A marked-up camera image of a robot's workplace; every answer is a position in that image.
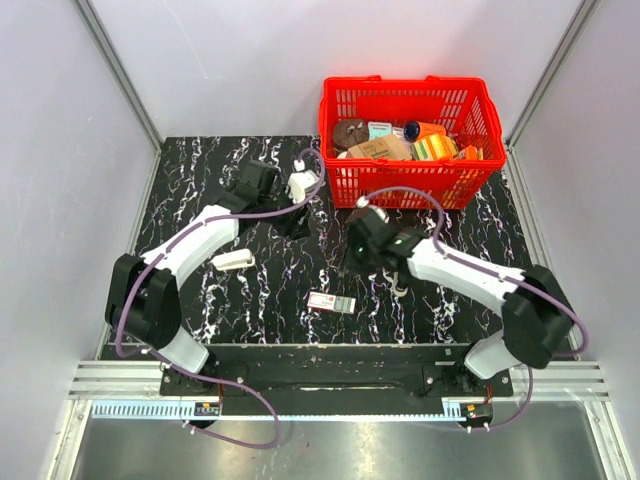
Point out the brown round item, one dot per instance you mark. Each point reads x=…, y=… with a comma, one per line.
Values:
x=349, y=132

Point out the red plastic basket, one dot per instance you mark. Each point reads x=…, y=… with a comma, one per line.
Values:
x=461, y=104

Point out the orange bottle blue cap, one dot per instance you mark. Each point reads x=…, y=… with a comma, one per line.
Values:
x=416, y=130

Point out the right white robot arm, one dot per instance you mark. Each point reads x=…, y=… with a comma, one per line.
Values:
x=535, y=314

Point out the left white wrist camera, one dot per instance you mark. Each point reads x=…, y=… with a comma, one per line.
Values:
x=301, y=182

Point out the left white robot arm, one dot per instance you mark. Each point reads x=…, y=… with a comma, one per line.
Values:
x=143, y=300

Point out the large beige stapler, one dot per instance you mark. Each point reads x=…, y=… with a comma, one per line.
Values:
x=399, y=284

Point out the yellow green striped box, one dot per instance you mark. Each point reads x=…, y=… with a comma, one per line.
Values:
x=434, y=147

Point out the black mounting base plate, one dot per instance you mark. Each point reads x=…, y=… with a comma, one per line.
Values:
x=408, y=368

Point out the orange small packet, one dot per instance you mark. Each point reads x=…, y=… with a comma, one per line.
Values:
x=470, y=153

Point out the small white stapler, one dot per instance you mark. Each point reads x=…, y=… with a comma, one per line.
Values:
x=234, y=260

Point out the red white staple box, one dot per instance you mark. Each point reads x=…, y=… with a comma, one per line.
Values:
x=330, y=302

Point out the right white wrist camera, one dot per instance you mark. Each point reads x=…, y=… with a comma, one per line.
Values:
x=363, y=203

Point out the teal white box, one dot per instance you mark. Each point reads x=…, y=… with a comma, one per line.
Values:
x=379, y=129

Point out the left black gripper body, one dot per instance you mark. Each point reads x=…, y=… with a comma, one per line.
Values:
x=289, y=221

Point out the brown cardboard packet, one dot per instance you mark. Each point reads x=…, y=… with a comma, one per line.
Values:
x=387, y=147

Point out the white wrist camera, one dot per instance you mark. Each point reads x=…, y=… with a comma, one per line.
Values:
x=363, y=203
x=301, y=182

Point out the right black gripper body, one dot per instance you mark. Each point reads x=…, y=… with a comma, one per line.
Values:
x=362, y=256

